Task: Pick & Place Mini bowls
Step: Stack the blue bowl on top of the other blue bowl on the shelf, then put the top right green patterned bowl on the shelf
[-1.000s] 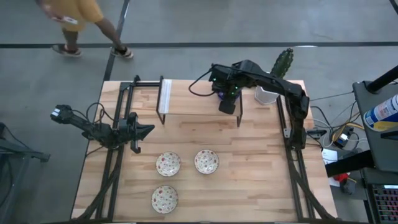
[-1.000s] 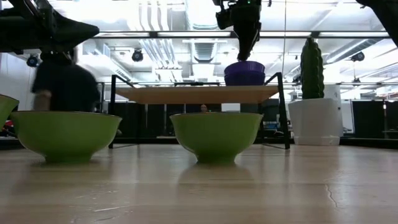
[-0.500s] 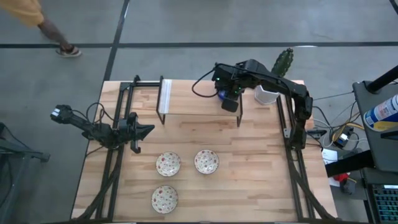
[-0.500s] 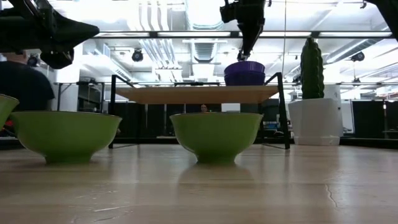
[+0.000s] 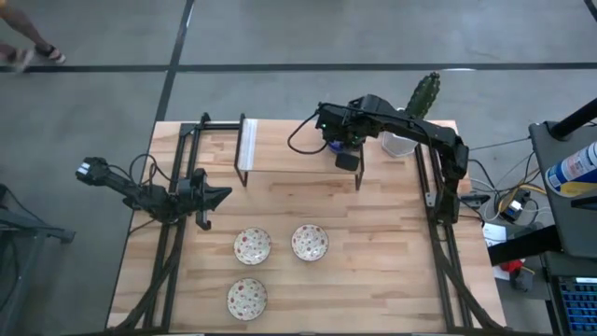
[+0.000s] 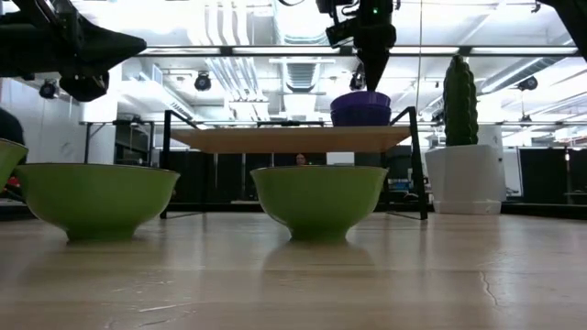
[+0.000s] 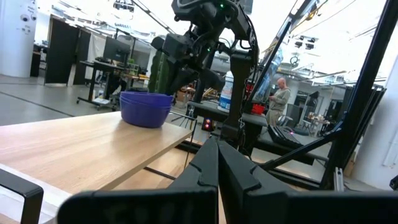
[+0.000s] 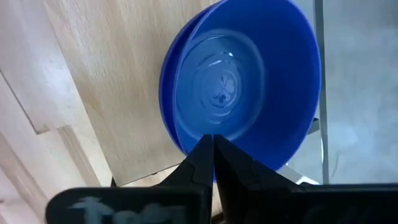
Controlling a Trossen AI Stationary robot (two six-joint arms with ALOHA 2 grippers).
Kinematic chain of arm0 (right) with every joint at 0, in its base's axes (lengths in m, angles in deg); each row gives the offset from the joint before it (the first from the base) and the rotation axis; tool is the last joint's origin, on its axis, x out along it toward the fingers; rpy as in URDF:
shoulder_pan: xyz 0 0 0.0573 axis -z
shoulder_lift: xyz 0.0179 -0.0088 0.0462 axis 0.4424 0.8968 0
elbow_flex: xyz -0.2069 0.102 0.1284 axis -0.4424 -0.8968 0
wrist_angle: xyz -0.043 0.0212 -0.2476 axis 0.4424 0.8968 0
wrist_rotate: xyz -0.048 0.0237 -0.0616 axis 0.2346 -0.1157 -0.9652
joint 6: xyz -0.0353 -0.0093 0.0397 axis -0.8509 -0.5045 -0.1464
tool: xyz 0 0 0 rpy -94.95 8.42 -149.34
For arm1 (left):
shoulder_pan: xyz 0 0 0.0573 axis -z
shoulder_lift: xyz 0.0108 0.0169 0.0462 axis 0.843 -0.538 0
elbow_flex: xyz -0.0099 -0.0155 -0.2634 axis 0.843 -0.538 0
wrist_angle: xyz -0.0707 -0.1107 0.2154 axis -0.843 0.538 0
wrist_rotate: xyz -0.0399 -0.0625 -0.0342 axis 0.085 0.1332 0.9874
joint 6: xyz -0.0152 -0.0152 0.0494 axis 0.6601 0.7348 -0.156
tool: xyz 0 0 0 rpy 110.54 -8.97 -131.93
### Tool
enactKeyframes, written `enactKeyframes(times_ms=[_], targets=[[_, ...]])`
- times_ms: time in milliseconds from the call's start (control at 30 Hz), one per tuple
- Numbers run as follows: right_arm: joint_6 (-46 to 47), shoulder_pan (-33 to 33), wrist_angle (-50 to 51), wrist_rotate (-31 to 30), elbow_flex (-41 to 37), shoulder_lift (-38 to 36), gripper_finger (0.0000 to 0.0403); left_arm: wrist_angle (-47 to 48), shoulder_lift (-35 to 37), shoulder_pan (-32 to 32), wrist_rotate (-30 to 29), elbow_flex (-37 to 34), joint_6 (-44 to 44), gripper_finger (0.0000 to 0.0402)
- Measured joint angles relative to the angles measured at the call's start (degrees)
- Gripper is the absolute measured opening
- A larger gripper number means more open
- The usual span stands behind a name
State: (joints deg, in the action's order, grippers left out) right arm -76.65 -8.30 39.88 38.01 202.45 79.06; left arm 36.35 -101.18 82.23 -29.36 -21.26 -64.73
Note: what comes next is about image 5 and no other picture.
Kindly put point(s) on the white paper sheet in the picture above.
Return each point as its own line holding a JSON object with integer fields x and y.
{"x": 493, "y": 233}

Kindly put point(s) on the small black box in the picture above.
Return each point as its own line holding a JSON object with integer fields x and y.
{"x": 473, "y": 199}

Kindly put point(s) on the white red floral bowl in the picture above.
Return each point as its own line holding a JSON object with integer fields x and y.
{"x": 252, "y": 246}
{"x": 247, "y": 299}
{"x": 309, "y": 242}

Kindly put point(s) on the white plant pot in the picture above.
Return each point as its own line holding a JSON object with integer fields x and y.
{"x": 398, "y": 144}

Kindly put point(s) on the small red object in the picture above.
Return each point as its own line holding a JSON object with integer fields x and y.
{"x": 512, "y": 266}

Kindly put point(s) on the person's leg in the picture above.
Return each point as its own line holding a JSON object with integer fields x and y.
{"x": 23, "y": 28}

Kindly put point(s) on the small blue white adapter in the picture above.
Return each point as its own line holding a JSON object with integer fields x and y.
{"x": 513, "y": 210}

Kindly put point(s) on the blue white cylindrical canister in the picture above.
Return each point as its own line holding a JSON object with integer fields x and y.
{"x": 573, "y": 170}

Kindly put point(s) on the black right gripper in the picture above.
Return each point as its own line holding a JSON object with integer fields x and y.
{"x": 348, "y": 161}

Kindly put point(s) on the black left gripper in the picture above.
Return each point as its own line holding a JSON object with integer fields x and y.
{"x": 200, "y": 200}

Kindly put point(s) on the green cactus plant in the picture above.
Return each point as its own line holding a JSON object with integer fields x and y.
{"x": 423, "y": 95}

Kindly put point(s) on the black metal rig frame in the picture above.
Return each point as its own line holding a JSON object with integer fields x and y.
{"x": 214, "y": 126}

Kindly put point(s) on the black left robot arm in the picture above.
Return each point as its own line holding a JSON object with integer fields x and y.
{"x": 126, "y": 184}

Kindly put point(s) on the silver frame bracket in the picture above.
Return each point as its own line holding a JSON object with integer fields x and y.
{"x": 430, "y": 199}

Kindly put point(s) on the black floor stand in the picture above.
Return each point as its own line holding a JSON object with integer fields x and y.
{"x": 42, "y": 232}

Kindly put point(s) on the person's foot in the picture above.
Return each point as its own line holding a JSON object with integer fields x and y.
{"x": 16, "y": 57}

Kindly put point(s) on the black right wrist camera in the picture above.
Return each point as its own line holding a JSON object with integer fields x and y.
{"x": 326, "y": 119}

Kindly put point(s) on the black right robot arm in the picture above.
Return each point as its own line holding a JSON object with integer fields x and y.
{"x": 410, "y": 126}

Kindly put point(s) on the black cart with pole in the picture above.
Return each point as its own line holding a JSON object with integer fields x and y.
{"x": 559, "y": 224}

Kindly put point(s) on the keyboard with blue backlight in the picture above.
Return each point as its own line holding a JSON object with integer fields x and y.
{"x": 580, "y": 305}

